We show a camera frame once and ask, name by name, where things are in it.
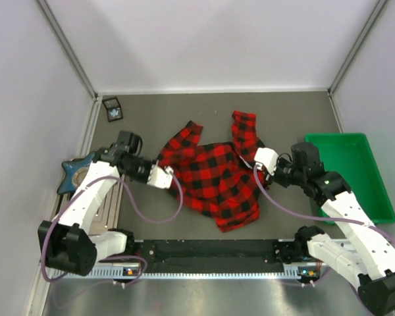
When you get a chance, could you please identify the red black plaid shirt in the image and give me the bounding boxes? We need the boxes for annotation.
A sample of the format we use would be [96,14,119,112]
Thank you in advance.
[157,111,268,232]

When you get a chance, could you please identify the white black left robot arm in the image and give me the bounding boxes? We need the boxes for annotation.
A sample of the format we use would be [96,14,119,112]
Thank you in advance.
[38,131,155,282]

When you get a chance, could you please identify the small black brooch box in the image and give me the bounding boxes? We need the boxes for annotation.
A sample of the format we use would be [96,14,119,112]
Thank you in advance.
[102,97,123,122]

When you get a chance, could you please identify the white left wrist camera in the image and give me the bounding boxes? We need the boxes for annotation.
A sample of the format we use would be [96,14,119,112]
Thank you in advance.
[146,161,174,189]

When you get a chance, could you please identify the green plastic bin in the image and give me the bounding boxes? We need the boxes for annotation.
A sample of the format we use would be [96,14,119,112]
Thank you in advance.
[304,133,395,224]

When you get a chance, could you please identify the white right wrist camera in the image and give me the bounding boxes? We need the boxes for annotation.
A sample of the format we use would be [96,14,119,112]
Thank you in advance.
[254,147,279,176]

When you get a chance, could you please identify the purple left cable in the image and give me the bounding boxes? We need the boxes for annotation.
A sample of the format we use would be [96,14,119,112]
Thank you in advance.
[40,172,184,283]

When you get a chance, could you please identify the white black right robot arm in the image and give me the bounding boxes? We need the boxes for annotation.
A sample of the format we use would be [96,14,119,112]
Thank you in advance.
[253,142,395,315]

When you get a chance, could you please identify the slotted grey cable duct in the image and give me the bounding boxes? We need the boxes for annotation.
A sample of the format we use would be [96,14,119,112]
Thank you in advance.
[52,265,327,280]

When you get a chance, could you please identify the blue star-shaped dish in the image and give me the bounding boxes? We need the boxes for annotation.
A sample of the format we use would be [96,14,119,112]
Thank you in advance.
[57,151,95,195]

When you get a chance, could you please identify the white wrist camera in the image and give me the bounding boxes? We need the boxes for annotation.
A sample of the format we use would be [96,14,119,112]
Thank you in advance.
[254,147,279,176]
[146,161,174,189]

